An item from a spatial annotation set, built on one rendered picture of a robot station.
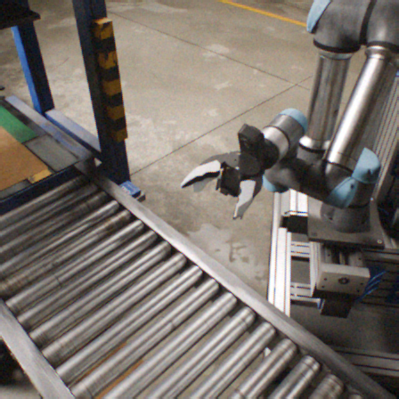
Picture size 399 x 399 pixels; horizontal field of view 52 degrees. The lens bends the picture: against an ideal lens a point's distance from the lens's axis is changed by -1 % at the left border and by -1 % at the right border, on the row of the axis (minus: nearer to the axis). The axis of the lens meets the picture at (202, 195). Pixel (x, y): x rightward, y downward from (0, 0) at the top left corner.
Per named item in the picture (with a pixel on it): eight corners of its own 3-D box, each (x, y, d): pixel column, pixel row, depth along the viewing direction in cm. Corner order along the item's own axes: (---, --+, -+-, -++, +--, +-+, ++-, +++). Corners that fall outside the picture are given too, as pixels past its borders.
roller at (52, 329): (176, 255, 126) (175, 244, 122) (36, 356, 101) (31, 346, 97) (166, 247, 128) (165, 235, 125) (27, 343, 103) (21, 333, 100)
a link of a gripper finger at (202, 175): (180, 205, 78) (222, 191, 81) (182, 183, 74) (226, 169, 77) (173, 193, 80) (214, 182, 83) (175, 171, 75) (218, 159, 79)
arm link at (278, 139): (292, 136, 85) (258, 119, 88) (281, 147, 82) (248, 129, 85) (283, 163, 90) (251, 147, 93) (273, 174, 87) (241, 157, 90)
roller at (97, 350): (207, 280, 119) (207, 269, 115) (64, 394, 94) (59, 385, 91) (195, 270, 121) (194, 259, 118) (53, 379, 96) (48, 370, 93)
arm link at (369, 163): (364, 211, 116) (377, 174, 107) (320, 193, 122) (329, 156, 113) (377, 189, 123) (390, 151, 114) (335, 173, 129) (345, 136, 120)
